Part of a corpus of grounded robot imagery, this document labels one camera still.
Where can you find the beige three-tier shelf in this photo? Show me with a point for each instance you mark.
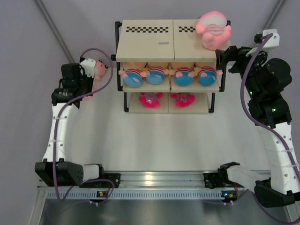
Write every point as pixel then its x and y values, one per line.
pixel 170 65

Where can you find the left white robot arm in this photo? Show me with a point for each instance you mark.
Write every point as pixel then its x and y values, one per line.
pixel 57 167

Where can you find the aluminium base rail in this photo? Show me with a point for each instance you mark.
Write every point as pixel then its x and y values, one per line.
pixel 99 178

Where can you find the grey slotted cable duct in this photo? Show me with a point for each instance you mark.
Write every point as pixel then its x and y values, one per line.
pixel 146 195

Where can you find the boy doll black hair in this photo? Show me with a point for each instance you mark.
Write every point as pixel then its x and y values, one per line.
pixel 207 73

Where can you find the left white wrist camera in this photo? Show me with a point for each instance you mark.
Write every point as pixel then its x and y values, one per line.
pixel 88 66

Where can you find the boy doll blue pants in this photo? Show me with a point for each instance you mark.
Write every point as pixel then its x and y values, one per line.
pixel 133 73
pixel 156 72

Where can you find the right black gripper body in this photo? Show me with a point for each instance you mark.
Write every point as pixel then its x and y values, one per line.
pixel 234 54

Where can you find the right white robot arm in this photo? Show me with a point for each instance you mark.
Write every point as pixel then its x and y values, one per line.
pixel 265 82

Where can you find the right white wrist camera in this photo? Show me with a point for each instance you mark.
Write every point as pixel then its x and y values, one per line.
pixel 271 43

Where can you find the magenta plush shelf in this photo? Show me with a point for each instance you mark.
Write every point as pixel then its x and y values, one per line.
pixel 183 99
pixel 150 99

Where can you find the boy doll bald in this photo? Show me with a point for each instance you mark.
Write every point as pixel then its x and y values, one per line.
pixel 182 72

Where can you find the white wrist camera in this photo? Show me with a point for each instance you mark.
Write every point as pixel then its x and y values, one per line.
pixel 88 66
pixel 271 43

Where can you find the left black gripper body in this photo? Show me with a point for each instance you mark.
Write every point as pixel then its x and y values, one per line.
pixel 85 83

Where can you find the pink frog plush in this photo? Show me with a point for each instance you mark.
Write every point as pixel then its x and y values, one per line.
pixel 89 97
pixel 214 30
pixel 100 70

